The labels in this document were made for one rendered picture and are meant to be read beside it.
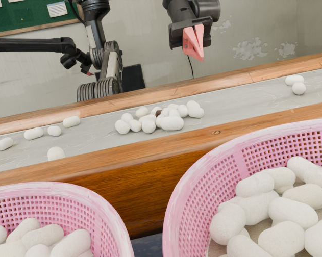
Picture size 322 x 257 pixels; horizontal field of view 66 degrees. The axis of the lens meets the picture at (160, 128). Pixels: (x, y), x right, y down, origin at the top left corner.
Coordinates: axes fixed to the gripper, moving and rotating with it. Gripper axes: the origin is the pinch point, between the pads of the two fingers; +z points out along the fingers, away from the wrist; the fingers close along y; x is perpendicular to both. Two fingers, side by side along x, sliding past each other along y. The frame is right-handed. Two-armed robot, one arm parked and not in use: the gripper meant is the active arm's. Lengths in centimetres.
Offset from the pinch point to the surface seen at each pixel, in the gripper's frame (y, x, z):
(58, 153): -27.2, -10.1, 22.6
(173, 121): -11.1, -7.4, 19.9
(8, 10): -106, 76, -182
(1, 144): -40.9, -1.4, 12.5
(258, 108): 3.4, -4.4, 19.1
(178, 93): -5.7, 8.2, 1.8
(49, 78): -92, 125, -146
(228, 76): 7.7, 8.3, 0.0
